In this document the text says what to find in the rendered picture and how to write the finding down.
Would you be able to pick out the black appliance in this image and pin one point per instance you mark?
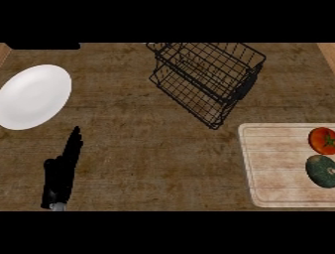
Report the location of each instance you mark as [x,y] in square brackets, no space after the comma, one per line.
[43,45]

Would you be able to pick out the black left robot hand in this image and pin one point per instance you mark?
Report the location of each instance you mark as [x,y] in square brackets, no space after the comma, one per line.
[64,172]

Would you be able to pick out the red tomato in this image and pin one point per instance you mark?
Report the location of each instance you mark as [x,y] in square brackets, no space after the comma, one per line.
[325,141]

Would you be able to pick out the pale wooden cutting board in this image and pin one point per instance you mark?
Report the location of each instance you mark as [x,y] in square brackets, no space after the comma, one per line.
[291,165]

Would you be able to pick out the dark green squash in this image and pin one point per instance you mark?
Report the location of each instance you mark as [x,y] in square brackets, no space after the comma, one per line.
[324,171]

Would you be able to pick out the white oval plate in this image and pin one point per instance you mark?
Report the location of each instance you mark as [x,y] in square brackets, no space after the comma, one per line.
[33,96]

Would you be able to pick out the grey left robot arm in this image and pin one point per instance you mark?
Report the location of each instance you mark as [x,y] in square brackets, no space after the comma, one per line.
[58,207]

